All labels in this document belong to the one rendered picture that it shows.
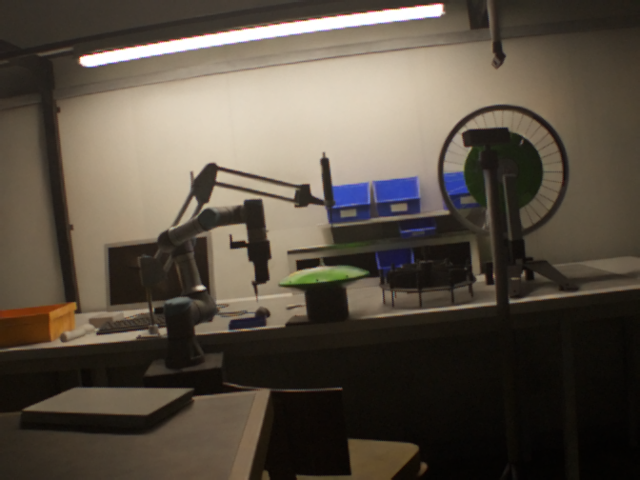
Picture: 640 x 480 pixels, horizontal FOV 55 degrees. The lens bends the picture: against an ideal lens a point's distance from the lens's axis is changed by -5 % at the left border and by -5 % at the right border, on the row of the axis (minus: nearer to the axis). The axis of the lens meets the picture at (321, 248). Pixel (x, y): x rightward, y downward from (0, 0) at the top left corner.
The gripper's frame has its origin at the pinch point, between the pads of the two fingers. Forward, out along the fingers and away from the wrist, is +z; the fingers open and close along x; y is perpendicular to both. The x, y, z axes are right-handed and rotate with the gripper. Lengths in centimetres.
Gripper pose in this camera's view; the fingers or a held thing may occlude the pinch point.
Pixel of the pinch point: (257, 301)
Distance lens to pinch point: 208.5
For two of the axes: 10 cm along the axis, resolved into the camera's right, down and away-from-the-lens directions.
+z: 1.1, 9.9, 0.6
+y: 9.9, -1.2, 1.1
